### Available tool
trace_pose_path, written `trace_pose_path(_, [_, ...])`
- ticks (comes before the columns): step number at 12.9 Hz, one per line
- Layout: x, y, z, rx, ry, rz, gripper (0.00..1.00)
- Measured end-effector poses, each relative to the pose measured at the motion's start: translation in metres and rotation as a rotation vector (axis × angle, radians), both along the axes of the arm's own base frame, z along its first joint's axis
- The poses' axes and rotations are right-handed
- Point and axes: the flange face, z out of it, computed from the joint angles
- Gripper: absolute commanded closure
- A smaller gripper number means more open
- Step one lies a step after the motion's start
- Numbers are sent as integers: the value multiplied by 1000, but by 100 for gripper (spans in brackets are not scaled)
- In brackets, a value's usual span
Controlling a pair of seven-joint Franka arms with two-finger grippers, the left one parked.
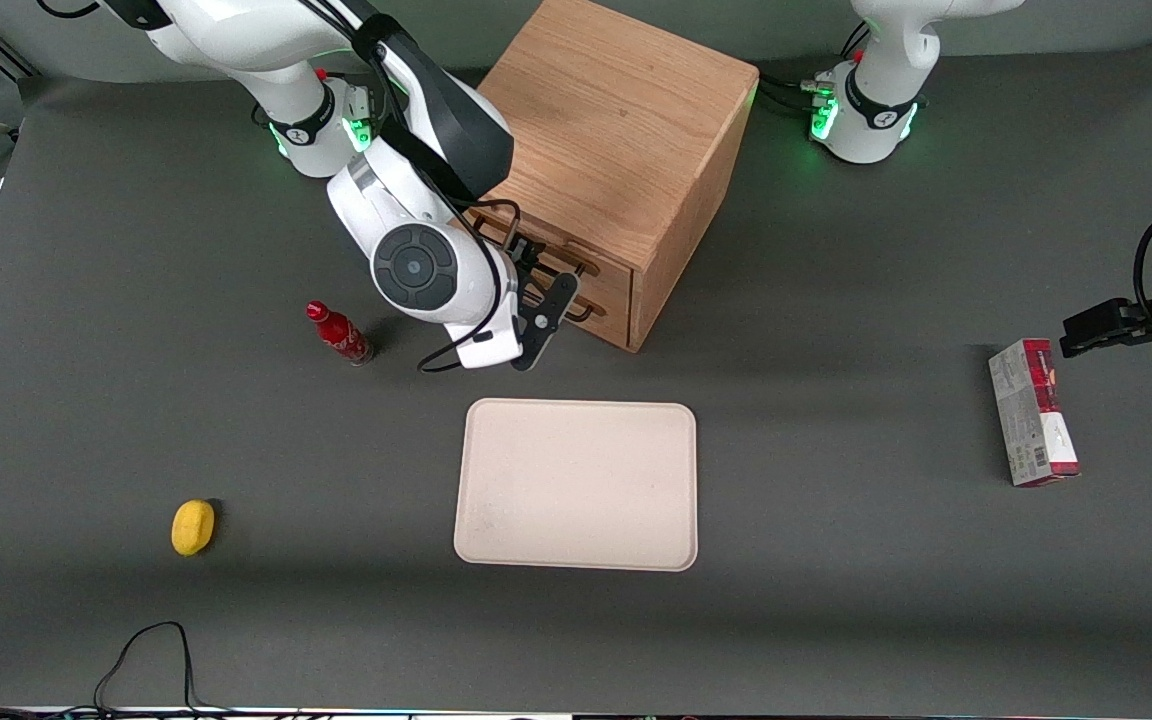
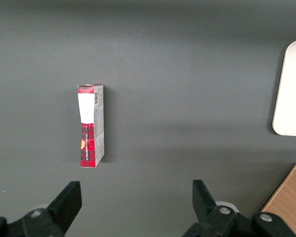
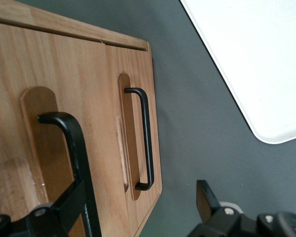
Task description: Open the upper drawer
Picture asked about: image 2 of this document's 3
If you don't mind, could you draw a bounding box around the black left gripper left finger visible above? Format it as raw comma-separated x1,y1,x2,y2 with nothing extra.
21,181,83,237

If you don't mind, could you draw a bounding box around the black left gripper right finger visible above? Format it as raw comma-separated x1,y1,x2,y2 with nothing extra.
182,179,238,237

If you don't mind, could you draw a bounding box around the wooden drawer cabinet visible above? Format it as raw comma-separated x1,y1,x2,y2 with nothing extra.
260,163,296,237

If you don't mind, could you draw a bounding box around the red and grey carton box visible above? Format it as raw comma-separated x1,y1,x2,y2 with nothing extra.
76,83,105,169

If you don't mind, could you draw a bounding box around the beige plastic tray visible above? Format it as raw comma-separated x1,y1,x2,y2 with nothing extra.
271,39,296,137

